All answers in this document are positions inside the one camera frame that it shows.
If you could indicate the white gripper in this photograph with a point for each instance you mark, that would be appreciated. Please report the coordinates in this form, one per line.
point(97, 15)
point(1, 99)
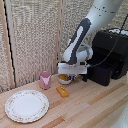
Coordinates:
point(71, 69)

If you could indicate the small white bowl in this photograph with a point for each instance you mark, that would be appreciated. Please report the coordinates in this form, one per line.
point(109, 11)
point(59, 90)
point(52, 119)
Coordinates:
point(64, 82)

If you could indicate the black air fryer drawer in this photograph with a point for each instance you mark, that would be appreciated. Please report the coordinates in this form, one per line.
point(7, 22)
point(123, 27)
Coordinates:
point(101, 75)

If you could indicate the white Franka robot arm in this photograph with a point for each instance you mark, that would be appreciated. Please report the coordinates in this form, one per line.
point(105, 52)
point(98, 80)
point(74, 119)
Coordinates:
point(86, 30)

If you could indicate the yellow food in bowl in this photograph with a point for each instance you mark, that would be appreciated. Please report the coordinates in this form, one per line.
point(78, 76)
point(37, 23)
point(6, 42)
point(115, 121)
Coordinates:
point(63, 78)

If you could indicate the black air fryer body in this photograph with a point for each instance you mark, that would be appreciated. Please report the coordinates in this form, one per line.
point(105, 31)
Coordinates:
point(115, 50)

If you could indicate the yellow food piece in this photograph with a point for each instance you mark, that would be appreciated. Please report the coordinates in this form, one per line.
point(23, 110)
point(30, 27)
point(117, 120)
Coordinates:
point(62, 91)

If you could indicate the pink cup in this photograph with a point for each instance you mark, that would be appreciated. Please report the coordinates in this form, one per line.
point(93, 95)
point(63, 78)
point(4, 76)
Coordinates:
point(45, 80)

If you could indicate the white floral rimmed plate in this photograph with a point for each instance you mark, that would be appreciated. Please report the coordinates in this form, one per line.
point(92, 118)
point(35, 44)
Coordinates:
point(26, 106)

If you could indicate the beige woven folding screen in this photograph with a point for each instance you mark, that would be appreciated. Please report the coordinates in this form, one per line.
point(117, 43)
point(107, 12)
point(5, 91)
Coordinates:
point(33, 40)

